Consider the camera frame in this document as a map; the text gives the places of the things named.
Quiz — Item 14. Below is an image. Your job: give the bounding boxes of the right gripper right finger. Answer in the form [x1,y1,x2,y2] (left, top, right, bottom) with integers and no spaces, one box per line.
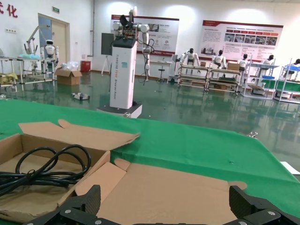
[225,185,300,225]

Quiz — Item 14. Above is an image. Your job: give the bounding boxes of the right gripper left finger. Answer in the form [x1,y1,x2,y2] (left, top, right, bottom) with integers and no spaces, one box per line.
[23,184,113,225]

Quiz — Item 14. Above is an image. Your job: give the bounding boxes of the black power cable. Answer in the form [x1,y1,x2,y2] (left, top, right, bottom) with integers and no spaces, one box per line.
[0,144,92,196]

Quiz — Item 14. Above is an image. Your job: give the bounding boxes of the brown cardboard box torn rim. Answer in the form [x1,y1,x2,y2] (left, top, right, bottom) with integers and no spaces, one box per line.
[0,119,141,223]

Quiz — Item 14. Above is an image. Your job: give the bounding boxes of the brown cardboard box intact rim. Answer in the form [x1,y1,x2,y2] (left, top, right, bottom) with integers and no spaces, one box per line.
[75,158,248,225]

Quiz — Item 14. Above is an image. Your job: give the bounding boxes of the green table cloth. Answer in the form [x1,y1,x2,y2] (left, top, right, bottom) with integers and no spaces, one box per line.
[0,99,300,225]

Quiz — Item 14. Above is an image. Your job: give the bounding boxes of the metal pipe rack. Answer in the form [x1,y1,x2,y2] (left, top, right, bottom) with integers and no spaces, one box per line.
[0,55,57,92]
[241,61,278,97]
[208,66,242,93]
[178,62,210,91]
[272,65,300,104]

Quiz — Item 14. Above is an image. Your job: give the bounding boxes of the open cardboard carton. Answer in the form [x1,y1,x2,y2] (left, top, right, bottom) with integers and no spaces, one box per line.
[54,67,83,86]

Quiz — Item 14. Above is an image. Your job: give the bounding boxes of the white tower robot with arms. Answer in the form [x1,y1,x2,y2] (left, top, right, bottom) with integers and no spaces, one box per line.
[96,6,157,118]

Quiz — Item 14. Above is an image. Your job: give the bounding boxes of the red bin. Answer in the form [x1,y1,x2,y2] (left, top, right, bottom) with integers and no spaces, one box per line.
[80,60,91,73]

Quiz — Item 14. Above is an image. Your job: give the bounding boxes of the closed cardboard carton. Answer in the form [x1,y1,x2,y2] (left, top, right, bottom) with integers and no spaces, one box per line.
[226,61,241,71]

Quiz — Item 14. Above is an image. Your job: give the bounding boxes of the clear plastic bag pile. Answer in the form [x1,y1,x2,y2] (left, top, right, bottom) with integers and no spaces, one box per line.
[58,61,81,71]

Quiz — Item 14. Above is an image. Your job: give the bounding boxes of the white black humanoid robot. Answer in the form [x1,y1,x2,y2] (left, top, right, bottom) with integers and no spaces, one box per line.
[262,54,275,66]
[283,58,300,78]
[180,48,201,67]
[212,49,227,69]
[40,39,60,66]
[238,53,250,71]

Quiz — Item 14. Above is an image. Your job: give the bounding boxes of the blue cloth pile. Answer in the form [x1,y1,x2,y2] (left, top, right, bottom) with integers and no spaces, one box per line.
[18,53,42,60]

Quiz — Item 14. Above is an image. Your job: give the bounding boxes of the black stool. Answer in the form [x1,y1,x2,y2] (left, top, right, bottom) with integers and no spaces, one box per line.
[157,65,166,83]

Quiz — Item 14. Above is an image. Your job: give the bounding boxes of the dark screen on stand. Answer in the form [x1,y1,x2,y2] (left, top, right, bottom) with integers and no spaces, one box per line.
[101,32,114,75]

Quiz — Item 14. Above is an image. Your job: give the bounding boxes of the beige door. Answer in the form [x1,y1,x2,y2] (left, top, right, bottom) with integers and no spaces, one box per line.
[37,13,71,69]

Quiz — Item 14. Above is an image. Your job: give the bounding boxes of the wide wall poster photo row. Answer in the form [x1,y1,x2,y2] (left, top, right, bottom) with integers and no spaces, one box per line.
[202,20,284,57]

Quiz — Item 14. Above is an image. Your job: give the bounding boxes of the white lifting frame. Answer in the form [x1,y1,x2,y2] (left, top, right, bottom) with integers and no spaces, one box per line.
[23,25,51,56]

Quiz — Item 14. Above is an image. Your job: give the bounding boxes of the wall poster red header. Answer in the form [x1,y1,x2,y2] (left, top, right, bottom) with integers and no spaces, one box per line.
[110,14,180,56]

